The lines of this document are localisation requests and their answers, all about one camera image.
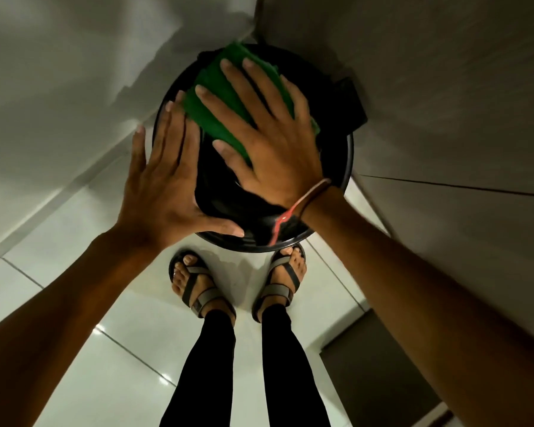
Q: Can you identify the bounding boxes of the person's left hand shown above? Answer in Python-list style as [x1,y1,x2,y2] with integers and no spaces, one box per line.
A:
[114,90,245,253]

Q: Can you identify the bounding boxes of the person's right hand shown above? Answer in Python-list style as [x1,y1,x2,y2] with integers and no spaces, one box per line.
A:
[195,58,334,210]

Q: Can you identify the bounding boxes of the round black trash bin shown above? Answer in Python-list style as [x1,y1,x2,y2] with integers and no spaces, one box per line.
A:
[152,43,368,254]

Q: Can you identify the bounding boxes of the green cleaning cloth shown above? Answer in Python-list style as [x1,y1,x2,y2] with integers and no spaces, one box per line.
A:
[181,41,321,168]

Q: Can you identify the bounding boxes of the person's right forearm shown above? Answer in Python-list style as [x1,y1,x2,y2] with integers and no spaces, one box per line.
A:
[300,186,534,427]

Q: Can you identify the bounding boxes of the person's left forearm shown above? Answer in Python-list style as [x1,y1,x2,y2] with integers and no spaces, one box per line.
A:
[0,226,162,427]

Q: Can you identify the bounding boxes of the person's left foot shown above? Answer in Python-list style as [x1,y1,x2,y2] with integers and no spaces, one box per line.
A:
[172,254,236,327]

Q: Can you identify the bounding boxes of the person's foot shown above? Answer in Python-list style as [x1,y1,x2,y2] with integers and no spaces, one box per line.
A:
[257,247,307,323]
[172,254,236,327]

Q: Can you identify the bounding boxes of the person's right foot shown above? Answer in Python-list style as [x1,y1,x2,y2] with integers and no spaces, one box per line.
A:
[257,247,307,323]

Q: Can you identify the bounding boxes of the black trousers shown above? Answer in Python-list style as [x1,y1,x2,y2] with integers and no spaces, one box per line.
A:
[159,304,333,427]

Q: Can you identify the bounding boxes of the dark grey floor mat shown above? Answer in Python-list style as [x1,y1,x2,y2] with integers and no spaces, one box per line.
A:
[319,308,444,427]

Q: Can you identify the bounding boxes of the grey black strap sandal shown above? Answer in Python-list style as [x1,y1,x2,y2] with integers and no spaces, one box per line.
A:
[251,243,307,324]
[168,249,237,328]

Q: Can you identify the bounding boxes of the red thread wrist bracelet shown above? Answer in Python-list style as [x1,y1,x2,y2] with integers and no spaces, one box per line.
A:
[267,178,334,248]

